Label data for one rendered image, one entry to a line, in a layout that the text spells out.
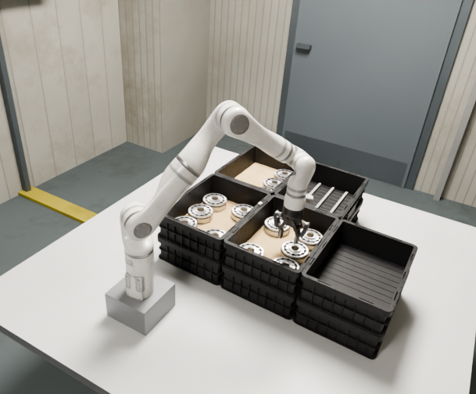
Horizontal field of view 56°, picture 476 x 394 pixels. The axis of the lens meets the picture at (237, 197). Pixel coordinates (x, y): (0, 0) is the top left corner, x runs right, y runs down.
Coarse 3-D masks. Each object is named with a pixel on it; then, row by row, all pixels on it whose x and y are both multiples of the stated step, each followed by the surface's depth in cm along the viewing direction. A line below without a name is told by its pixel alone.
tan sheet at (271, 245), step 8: (256, 232) 179; (264, 232) 179; (248, 240) 174; (256, 240) 174; (264, 240) 175; (272, 240) 175; (280, 240) 175; (288, 240) 176; (264, 248) 170; (272, 248) 171; (280, 248) 171; (272, 256) 166; (280, 256) 167
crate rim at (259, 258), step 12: (264, 204) 178; (252, 216) 171; (240, 228) 163; (228, 240) 157; (240, 252) 153; (252, 252) 152; (312, 252) 154; (264, 264) 150; (276, 264) 147; (300, 276) 146
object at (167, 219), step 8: (208, 176) 195; (216, 176) 196; (200, 184) 189; (240, 184) 191; (264, 192) 186; (264, 200) 181; (256, 208) 176; (168, 216) 167; (248, 216) 170; (176, 224) 165; (184, 224) 163; (192, 232) 162; (200, 232) 160; (208, 232) 160; (208, 240) 159; (216, 240) 157
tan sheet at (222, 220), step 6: (228, 204) 195; (234, 204) 195; (222, 210) 190; (228, 210) 191; (216, 216) 187; (222, 216) 187; (228, 216) 187; (210, 222) 182; (216, 222) 183; (222, 222) 183; (228, 222) 183; (234, 222) 184; (204, 228) 178; (210, 228) 179; (222, 228) 179; (228, 228) 180
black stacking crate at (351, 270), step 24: (336, 240) 173; (360, 240) 172; (384, 240) 167; (336, 264) 165; (360, 264) 166; (384, 264) 167; (312, 288) 145; (360, 288) 155; (384, 288) 156; (336, 312) 144; (360, 312) 139
